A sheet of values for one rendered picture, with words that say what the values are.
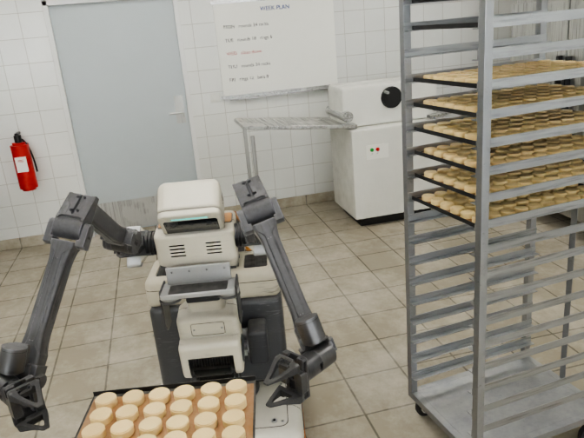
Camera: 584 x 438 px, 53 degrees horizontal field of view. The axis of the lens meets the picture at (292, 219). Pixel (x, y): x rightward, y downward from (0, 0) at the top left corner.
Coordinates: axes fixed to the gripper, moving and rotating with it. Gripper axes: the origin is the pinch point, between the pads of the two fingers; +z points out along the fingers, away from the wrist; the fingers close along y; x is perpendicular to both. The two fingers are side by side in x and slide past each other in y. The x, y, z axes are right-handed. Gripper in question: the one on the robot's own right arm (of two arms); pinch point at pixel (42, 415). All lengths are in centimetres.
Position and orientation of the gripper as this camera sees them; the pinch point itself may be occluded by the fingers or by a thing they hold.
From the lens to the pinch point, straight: 139.9
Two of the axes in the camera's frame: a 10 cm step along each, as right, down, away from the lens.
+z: 7.4, 1.6, -6.6
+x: 6.7, -3.0, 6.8
